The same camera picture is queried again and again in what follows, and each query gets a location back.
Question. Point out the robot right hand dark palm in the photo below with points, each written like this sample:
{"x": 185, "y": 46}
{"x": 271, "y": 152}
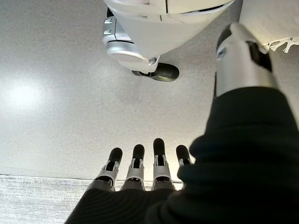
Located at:
{"x": 245, "y": 151}

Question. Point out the white fringed cushion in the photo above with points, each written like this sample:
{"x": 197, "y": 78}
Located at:
{"x": 268, "y": 18}

